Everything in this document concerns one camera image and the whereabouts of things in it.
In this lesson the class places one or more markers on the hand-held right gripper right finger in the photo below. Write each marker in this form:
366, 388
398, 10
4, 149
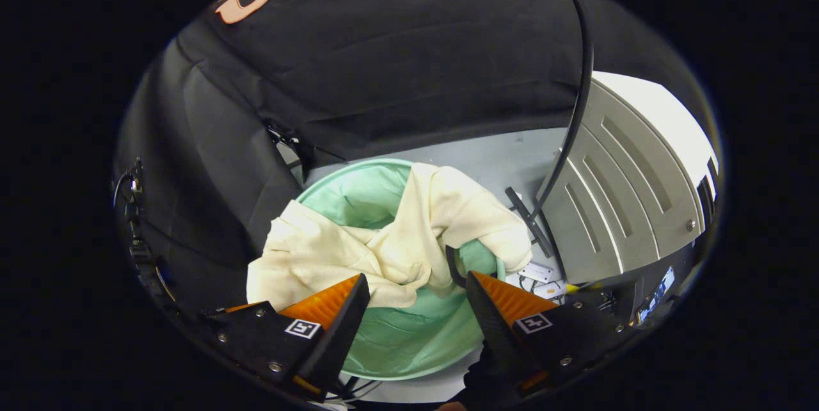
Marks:
492, 328

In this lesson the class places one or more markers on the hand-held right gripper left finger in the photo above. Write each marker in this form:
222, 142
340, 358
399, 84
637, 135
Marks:
333, 347

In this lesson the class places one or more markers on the green laundry hamper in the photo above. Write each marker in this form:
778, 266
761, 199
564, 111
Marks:
409, 340

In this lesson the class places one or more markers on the cream shirt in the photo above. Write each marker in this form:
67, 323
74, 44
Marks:
384, 238

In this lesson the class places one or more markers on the black clothes rack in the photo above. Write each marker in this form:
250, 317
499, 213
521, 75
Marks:
587, 78

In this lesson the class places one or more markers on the small lit screen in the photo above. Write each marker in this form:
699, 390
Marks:
659, 292

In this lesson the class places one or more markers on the grey ribbed metal cabinet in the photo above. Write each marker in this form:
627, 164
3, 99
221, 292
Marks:
627, 193

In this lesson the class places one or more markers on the black backdrop cloth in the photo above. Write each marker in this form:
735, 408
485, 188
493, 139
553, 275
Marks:
416, 46

